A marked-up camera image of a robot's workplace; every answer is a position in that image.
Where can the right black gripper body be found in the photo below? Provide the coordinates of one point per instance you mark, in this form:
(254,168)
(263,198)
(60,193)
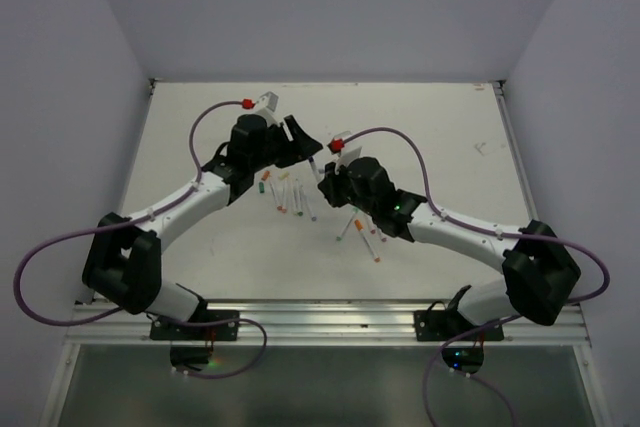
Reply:
(362,203)

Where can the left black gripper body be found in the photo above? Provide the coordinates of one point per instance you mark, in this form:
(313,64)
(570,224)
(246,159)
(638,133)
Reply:
(273,150)

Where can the light blue marker pen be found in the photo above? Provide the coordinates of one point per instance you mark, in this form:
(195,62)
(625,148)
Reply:
(316,173)

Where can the dark purple marker pen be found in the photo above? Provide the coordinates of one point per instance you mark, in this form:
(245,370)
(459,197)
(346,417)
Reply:
(307,205)

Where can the yellow marker pen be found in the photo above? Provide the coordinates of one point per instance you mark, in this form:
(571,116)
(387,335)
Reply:
(296,198)

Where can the dark green marker pen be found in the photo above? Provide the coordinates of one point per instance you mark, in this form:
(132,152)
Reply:
(300,199)

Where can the peach marker pen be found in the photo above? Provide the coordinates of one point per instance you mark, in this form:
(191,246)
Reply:
(283,199)

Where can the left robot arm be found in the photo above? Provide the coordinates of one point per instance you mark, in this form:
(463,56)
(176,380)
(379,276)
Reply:
(124,263)

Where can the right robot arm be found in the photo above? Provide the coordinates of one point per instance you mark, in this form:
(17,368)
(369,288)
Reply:
(536,273)

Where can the light green marker pen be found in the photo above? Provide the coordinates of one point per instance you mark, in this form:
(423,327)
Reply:
(344,229)

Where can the dark orange marker pen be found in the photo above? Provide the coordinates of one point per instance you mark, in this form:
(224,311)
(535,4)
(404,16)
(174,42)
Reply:
(361,231)

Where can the pink marker pen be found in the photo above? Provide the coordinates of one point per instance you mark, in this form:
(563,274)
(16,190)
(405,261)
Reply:
(370,225)

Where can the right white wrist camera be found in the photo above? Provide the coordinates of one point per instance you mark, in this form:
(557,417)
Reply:
(346,149)

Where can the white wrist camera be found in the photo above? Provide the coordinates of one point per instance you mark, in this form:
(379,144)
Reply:
(346,149)
(266,106)

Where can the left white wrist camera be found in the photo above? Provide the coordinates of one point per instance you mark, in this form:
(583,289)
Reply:
(266,106)

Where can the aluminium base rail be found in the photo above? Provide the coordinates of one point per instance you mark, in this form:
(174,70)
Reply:
(340,323)

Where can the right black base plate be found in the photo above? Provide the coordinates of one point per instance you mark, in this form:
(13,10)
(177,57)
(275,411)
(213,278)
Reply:
(439,322)

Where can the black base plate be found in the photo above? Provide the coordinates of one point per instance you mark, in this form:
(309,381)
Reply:
(213,325)
(439,322)

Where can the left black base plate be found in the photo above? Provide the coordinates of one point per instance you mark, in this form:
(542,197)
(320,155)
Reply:
(213,325)

